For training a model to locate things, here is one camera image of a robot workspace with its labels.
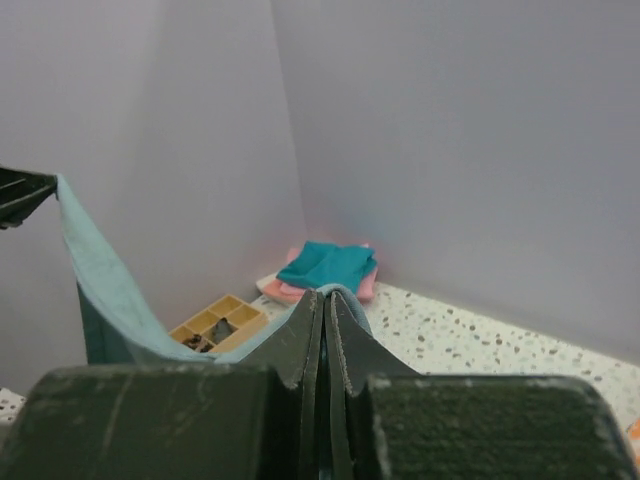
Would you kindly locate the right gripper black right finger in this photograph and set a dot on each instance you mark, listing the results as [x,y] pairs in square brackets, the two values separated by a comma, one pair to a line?
[389,422]

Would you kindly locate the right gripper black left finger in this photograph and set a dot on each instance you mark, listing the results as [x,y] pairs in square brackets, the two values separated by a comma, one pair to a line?
[251,420]

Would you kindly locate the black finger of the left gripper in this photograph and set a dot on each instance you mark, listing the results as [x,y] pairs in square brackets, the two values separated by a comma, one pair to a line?
[22,192]

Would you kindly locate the grey-blue t-shirt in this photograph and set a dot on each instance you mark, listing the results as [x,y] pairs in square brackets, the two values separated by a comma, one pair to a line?
[108,287]

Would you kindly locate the dark items in tray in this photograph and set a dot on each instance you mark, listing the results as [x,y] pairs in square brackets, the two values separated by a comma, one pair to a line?
[206,333]

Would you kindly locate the wooden compartment organizer tray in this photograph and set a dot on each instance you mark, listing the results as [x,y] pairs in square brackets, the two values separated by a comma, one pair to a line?
[246,319]

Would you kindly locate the salmon folded t-shirt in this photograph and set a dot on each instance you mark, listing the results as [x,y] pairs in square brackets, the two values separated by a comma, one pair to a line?
[288,295]

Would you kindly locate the white folded t-shirt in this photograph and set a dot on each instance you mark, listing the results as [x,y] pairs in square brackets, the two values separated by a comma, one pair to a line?
[268,285]

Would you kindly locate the light pink folded t-shirt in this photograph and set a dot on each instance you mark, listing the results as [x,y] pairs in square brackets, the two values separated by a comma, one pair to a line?
[366,289]

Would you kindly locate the teal folded t-shirt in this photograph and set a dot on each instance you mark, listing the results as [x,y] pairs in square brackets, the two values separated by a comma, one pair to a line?
[320,263]

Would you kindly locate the orange patterned folded t-shirt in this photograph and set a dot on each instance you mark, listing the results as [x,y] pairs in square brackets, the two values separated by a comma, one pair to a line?
[633,432]

